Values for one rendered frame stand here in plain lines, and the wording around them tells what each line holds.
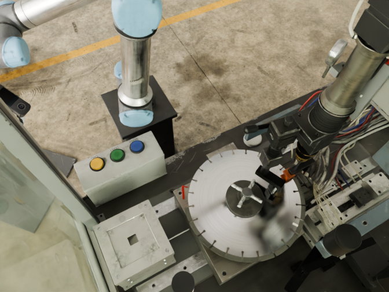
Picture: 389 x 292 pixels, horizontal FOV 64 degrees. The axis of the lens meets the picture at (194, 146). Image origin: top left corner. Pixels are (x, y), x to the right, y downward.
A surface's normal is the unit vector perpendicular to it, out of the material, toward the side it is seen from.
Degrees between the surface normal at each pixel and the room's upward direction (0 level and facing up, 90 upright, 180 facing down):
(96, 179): 0
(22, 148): 90
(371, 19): 90
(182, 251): 0
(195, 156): 0
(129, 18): 83
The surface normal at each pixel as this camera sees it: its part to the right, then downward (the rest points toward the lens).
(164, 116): 0.01, -0.50
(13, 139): 0.47, 0.76
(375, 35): -0.88, 0.40
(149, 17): 0.20, 0.78
